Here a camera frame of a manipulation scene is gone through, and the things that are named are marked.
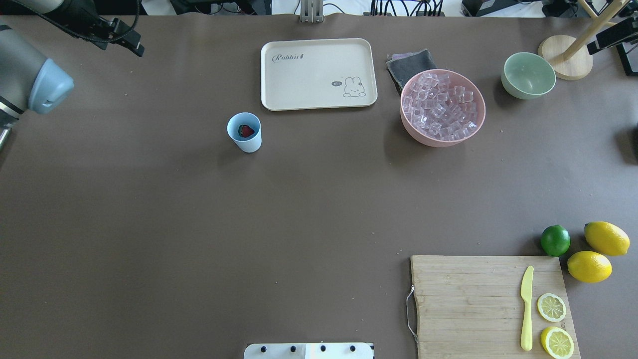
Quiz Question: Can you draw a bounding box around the wooden cup stand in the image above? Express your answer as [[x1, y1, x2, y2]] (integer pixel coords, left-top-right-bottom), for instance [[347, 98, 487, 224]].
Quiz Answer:
[[538, 0, 637, 80]]

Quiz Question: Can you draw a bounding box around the yellow plastic knife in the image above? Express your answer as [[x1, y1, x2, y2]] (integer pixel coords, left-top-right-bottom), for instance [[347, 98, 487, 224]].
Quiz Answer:
[[520, 266, 535, 352]]

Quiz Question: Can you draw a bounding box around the green ceramic bowl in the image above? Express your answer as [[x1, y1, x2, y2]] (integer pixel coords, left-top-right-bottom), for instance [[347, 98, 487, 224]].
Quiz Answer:
[[501, 52, 556, 100]]

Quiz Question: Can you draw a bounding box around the green lime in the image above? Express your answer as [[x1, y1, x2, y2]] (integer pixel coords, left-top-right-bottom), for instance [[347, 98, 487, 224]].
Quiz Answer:
[[540, 224, 571, 257]]

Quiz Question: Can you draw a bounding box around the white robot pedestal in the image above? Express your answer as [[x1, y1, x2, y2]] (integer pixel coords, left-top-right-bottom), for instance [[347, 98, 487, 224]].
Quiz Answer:
[[243, 342, 375, 359]]

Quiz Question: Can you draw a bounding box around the light blue cup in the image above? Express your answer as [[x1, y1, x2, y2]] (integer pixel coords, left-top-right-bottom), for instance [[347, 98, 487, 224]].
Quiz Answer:
[[226, 112, 262, 153]]

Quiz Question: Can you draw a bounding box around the lemon slice lower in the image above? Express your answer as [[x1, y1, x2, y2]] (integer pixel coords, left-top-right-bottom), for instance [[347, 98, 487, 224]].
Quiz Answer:
[[540, 327, 576, 359]]

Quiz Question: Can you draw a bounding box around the red strawberry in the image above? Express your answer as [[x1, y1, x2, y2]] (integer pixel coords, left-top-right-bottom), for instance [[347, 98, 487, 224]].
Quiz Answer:
[[238, 124, 255, 139]]

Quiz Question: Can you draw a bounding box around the grey folded cloth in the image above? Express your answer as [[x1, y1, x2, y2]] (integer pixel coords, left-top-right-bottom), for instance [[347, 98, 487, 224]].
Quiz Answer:
[[386, 48, 437, 95]]

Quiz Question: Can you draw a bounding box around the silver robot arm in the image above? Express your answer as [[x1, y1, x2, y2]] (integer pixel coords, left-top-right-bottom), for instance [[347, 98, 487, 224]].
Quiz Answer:
[[0, 0, 145, 130]]

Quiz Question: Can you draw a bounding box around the lemon slice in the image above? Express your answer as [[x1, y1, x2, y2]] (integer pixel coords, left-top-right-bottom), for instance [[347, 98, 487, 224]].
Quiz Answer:
[[536, 293, 567, 323], [540, 327, 576, 359]]

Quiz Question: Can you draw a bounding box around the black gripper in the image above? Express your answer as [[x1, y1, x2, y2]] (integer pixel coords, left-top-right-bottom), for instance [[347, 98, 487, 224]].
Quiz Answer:
[[50, 0, 145, 57]]

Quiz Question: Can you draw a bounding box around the pink bowl of ice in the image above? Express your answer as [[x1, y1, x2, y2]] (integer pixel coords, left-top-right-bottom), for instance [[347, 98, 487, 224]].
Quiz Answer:
[[400, 69, 486, 148]]

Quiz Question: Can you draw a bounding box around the cream rabbit tray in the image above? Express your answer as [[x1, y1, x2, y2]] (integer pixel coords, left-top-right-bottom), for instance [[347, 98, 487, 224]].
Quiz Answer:
[[260, 38, 378, 111]]

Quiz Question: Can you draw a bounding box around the wooden cutting board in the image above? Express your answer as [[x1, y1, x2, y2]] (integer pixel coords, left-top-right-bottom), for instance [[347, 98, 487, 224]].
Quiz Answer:
[[410, 255, 569, 359]]

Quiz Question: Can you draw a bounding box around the yellow lemon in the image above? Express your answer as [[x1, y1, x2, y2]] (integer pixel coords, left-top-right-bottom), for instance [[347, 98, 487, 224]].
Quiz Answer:
[[567, 251, 613, 283], [584, 222, 631, 256]]

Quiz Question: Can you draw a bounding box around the lemon slice upper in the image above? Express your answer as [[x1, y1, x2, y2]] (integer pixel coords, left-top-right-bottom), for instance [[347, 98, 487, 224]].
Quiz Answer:
[[536, 293, 567, 323]]

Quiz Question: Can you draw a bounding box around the yellow lemon far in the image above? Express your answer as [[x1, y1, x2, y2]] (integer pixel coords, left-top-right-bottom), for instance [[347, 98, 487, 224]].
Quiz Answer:
[[567, 251, 613, 283]]

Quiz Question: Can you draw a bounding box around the yellow lemon near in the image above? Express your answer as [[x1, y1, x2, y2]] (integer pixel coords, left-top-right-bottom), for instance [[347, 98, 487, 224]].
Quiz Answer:
[[584, 222, 631, 256]]

